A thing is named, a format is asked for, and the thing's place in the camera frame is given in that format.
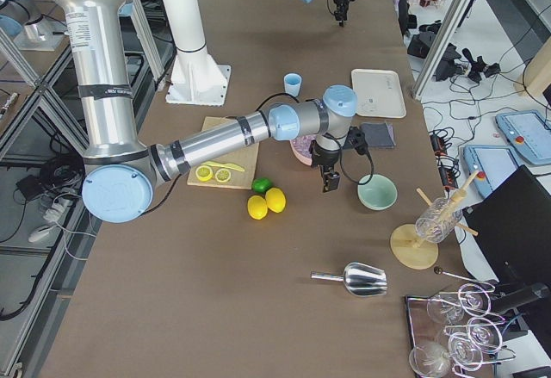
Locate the pink bowl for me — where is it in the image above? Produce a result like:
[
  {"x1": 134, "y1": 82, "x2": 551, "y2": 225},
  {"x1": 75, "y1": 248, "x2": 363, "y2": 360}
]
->
[{"x1": 289, "y1": 134, "x2": 315, "y2": 166}]

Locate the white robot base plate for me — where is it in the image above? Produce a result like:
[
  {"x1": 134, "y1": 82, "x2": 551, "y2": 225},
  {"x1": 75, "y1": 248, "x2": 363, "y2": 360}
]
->
[{"x1": 163, "y1": 0, "x2": 231, "y2": 106}]

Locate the yellow lemon upper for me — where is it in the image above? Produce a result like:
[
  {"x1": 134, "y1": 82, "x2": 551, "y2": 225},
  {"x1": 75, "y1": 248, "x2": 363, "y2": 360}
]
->
[{"x1": 265, "y1": 187, "x2": 287, "y2": 213}]

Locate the yellow lemon lower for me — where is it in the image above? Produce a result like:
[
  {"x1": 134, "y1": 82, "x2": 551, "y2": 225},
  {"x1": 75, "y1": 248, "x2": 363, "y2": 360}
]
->
[{"x1": 247, "y1": 195, "x2": 268, "y2": 220}]

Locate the light blue cup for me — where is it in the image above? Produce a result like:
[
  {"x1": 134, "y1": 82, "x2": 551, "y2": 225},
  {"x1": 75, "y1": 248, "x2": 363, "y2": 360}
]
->
[{"x1": 283, "y1": 72, "x2": 302, "y2": 97}]

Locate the pile of clear ice cubes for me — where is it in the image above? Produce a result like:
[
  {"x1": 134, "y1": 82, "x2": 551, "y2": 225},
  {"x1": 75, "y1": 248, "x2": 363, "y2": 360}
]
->
[{"x1": 290, "y1": 135, "x2": 315, "y2": 158}]

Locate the green ceramic bowl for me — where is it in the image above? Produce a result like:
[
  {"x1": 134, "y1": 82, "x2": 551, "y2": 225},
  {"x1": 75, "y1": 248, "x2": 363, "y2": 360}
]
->
[{"x1": 356, "y1": 174, "x2": 398, "y2": 211}]

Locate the yellow lemon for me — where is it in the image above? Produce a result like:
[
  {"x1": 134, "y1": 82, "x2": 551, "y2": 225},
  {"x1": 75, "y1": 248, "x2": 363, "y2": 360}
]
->
[
  {"x1": 247, "y1": 195, "x2": 268, "y2": 220},
  {"x1": 265, "y1": 187, "x2": 287, "y2": 213}
]

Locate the green lime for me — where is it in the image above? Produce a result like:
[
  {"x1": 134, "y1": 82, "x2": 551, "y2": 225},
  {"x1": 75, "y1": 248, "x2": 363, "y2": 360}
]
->
[{"x1": 251, "y1": 177, "x2": 273, "y2": 194}]

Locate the lemon half lower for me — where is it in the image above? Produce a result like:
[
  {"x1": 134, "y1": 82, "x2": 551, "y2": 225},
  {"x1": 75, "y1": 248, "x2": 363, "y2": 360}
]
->
[{"x1": 214, "y1": 168, "x2": 232, "y2": 183}]

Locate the wooden cup stand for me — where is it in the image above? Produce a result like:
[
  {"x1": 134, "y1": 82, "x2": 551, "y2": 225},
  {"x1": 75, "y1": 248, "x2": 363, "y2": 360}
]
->
[{"x1": 390, "y1": 171, "x2": 478, "y2": 270}]

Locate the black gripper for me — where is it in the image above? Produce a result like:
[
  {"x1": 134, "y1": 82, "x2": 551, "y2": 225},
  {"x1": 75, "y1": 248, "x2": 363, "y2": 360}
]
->
[
  {"x1": 333, "y1": 0, "x2": 349, "y2": 22},
  {"x1": 310, "y1": 140, "x2": 340, "y2": 193}
]

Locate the grey folded cloth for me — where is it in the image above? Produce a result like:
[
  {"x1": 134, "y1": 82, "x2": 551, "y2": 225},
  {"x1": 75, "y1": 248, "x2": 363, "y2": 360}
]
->
[{"x1": 360, "y1": 122, "x2": 396, "y2": 149}]

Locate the metal ice scoop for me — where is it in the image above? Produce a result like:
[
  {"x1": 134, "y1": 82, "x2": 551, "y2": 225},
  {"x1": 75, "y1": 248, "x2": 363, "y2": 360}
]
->
[{"x1": 311, "y1": 262, "x2": 387, "y2": 297}]

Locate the bamboo cutting board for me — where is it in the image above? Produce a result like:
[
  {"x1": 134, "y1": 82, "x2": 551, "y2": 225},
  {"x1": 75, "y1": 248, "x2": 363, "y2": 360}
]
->
[{"x1": 185, "y1": 115, "x2": 263, "y2": 191}]

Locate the blue teach pendant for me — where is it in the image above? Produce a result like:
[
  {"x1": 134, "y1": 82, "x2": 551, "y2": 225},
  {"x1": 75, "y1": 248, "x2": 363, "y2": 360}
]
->
[
  {"x1": 495, "y1": 110, "x2": 550, "y2": 165},
  {"x1": 462, "y1": 145, "x2": 524, "y2": 198}
]

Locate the cream rabbit tray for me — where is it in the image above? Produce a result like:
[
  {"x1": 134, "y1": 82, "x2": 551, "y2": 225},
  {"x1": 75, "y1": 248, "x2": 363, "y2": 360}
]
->
[{"x1": 351, "y1": 68, "x2": 406, "y2": 119}]

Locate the aluminium frame post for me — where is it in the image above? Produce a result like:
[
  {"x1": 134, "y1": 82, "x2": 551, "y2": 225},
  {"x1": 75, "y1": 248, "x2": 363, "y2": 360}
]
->
[{"x1": 412, "y1": 0, "x2": 470, "y2": 101}]

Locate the lemon half upper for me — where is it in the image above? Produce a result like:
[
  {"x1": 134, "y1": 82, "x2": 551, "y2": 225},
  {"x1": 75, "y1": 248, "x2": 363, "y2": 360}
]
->
[{"x1": 195, "y1": 164, "x2": 214, "y2": 182}]

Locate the black tray with glasses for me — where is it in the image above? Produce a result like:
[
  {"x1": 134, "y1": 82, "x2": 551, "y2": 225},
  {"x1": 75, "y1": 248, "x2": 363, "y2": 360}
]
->
[{"x1": 405, "y1": 296, "x2": 517, "y2": 377}]

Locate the black monitor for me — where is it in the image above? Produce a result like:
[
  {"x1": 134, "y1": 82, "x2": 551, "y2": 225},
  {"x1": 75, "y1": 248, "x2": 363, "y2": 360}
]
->
[{"x1": 463, "y1": 166, "x2": 550, "y2": 285}]

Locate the wine glass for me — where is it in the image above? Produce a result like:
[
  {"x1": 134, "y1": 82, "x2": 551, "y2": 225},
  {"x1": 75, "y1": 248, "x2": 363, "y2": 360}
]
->
[{"x1": 408, "y1": 339, "x2": 452, "y2": 377}]

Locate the glass cup on stand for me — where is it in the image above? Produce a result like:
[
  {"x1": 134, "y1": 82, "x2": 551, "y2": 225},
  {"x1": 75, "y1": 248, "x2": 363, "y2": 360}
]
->
[{"x1": 415, "y1": 198, "x2": 461, "y2": 244}]

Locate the lemon half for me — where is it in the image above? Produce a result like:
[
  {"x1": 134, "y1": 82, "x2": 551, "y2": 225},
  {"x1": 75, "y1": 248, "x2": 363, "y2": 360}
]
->
[
  {"x1": 214, "y1": 168, "x2": 232, "y2": 183},
  {"x1": 195, "y1": 164, "x2": 214, "y2": 182}
]

